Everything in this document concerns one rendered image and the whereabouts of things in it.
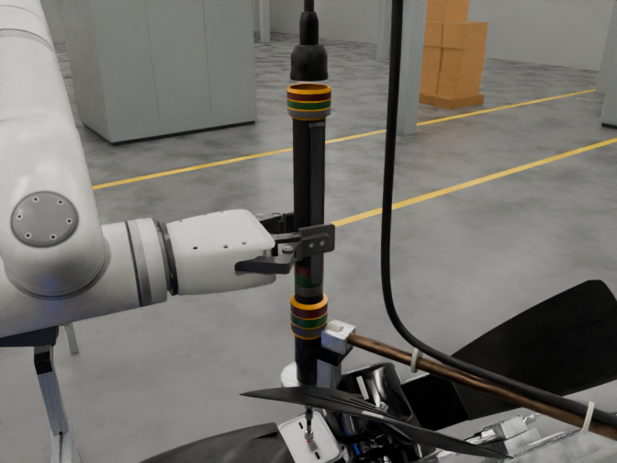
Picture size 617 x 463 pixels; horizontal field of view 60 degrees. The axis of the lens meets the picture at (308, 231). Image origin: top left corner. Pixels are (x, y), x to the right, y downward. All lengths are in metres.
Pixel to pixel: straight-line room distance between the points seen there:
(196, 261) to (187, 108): 6.55
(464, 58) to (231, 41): 3.56
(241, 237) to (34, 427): 2.28
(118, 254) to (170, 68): 6.41
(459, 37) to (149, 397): 7.19
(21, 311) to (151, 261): 0.11
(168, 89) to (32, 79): 6.30
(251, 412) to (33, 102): 2.09
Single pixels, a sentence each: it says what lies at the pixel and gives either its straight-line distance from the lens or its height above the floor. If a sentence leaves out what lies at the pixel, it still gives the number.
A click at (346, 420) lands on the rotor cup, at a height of 1.22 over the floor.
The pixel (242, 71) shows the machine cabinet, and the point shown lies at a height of 0.72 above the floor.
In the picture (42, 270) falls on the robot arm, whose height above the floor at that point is 1.55.
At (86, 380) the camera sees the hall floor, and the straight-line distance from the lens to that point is 2.89.
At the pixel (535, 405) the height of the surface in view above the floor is 1.38.
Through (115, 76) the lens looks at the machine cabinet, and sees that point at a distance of 6.69.
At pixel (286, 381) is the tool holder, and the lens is 0.68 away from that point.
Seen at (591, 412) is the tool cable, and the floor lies 1.39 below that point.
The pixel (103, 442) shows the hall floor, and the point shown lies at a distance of 2.55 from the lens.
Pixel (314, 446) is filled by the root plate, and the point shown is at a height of 1.19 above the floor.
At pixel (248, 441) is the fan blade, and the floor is 1.18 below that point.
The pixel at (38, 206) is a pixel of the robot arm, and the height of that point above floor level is 1.59.
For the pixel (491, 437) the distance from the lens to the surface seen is 0.94.
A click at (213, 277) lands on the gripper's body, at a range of 0.51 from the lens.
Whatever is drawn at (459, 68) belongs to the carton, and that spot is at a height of 0.59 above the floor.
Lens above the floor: 1.74
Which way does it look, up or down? 25 degrees down
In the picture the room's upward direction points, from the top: straight up
